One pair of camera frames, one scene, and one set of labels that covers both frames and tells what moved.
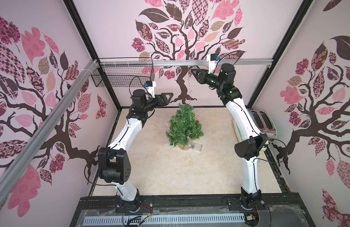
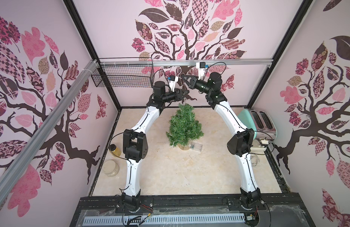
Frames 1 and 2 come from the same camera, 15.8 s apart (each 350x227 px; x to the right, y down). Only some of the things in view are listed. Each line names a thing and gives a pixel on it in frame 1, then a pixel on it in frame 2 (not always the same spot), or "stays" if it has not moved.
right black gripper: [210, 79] → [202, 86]
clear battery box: [196, 146] stays
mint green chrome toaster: [264, 121] stays
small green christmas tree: [183, 127] stays
